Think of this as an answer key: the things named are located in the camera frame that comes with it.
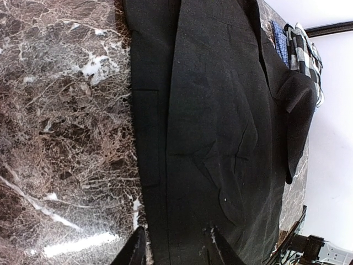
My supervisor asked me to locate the black long sleeve shirt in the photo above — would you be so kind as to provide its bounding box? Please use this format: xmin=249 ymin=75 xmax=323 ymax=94
xmin=124 ymin=1 xmax=317 ymax=264

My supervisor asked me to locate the right black frame post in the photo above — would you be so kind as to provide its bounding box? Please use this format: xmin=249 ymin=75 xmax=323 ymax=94
xmin=305 ymin=21 xmax=353 ymax=38

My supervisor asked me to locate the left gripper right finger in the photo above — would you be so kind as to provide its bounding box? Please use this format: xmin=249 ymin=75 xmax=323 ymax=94
xmin=204 ymin=227 xmax=243 ymax=265

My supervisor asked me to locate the blue checked folded shirt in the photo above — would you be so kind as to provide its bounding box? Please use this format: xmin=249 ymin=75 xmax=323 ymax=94
xmin=271 ymin=20 xmax=290 ymax=68

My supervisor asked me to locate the black white plaid shirt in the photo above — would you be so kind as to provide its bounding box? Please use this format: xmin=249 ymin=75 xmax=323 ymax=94
xmin=284 ymin=23 xmax=324 ymax=108

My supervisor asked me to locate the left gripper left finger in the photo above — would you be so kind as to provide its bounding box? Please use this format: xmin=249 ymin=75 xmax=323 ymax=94
xmin=111 ymin=226 xmax=147 ymax=265

